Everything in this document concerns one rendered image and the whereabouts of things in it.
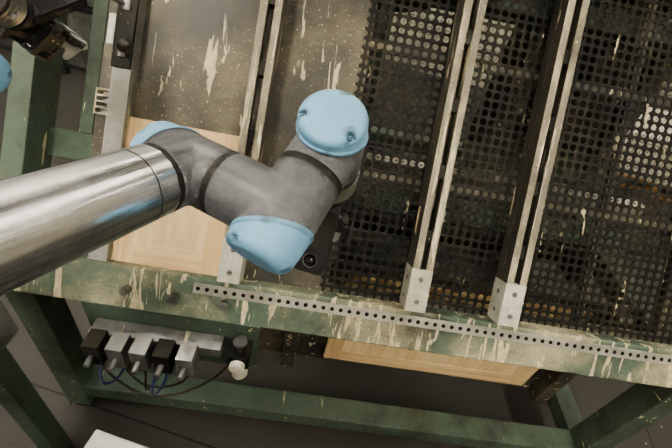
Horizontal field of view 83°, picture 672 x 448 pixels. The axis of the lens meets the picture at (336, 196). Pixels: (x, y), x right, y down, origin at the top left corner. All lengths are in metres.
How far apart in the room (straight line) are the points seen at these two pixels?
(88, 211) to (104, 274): 0.91
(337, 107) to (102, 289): 1.00
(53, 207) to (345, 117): 0.25
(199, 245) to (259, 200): 0.81
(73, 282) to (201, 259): 0.35
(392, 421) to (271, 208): 1.54
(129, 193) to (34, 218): 0.07
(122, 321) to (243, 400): 0.66
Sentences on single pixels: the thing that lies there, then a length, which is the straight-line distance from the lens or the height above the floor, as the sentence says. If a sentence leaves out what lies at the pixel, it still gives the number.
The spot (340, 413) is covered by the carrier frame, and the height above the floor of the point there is 0.18.
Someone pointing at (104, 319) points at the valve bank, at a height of 0.74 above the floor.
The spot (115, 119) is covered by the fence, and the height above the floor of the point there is 1.23.
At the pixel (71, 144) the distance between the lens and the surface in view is 1.35.
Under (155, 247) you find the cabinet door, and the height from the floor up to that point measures 0.94.
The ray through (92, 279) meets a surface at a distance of 1.27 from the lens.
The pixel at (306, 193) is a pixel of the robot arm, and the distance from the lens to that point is 0.37.
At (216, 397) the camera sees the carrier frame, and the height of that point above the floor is 0.18.
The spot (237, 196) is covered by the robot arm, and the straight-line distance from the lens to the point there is 0.38.
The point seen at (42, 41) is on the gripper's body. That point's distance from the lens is 1.02.
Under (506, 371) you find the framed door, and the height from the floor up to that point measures 0.34.
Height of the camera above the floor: 1.81
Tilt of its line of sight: 38 degrees down
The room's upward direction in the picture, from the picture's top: 13 degrees clockwise
